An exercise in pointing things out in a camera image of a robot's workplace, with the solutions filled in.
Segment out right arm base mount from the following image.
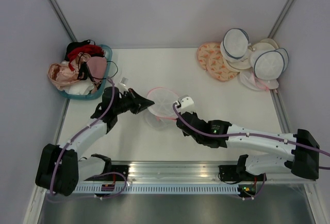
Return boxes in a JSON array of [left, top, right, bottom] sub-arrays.
[[218, 165, 248, 184]]

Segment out aluminium frame post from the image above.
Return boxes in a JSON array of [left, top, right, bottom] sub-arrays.
[[268, 0, 296, 39], [48, 0, 77, 42]]

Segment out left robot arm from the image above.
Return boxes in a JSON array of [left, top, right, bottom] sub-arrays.
[[35, 87, 154, 196]]

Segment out floral peach laundry bag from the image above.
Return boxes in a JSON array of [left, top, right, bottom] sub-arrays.
[[196, 42, 222, 70]]

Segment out aluminium frame post right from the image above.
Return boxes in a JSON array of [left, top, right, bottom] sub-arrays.
[[268, 0, 296, 39]]

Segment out teal plastic basket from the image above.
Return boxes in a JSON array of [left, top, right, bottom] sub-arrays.
[[56, 44, 112, 100]]

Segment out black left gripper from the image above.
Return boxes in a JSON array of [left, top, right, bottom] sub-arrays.
[[113, 88, 154, 115]]

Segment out white mesh bag blue trim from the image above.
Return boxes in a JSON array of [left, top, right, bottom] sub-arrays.
[[221, 28, 249, 62]]

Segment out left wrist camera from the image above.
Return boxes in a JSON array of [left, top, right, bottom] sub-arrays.
[[120, 77, 128, 87]]

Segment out dusty pink bra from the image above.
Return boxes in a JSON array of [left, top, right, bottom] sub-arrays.
[[86, 56, 107, 80]]

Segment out flat white bag pink trim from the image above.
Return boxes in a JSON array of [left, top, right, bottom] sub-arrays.
[[239, 69, 279, 91]]

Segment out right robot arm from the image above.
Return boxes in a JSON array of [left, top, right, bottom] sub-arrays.
[[176, 112, 320, 180]]

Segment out cream laundry bag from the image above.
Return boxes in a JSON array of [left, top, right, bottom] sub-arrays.
[[220, 39, 278, 72]]

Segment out white mesh bag pink zipper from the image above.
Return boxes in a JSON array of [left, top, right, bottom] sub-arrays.
[[144, 87, 179, 130]]

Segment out peach satin bra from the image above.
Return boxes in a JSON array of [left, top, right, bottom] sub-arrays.
[[47, 63, 80, 91]]

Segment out white slotted cable duct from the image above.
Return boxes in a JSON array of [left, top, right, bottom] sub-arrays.
[[73, 183, 239, 195]]

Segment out aluminium frame post left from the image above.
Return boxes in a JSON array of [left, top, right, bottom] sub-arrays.
[[48, 0, 77, 42]]

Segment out black bra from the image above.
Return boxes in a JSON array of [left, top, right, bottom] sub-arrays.
[[64, 39, 119, 81]]

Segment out red lace bra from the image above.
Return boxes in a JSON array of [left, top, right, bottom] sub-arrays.
[[67, 44, 104, 61]]

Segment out aluminium side rail right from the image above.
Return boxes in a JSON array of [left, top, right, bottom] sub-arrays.
[[270, 90, 292, 133]]

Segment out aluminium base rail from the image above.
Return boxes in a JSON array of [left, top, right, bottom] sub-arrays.
[[38, 160, 317, 183]]

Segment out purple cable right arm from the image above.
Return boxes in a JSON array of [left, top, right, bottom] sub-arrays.
[[172, 102, 330, 201]]

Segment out large white bag blue trim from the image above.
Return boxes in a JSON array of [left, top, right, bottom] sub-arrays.
[[250, 48, 289, 80]]

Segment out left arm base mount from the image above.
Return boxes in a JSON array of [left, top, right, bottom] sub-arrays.
[[85, 165, 129, 182]]

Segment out white bra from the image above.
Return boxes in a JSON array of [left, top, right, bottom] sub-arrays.
[[64, 81, 94, 95]]

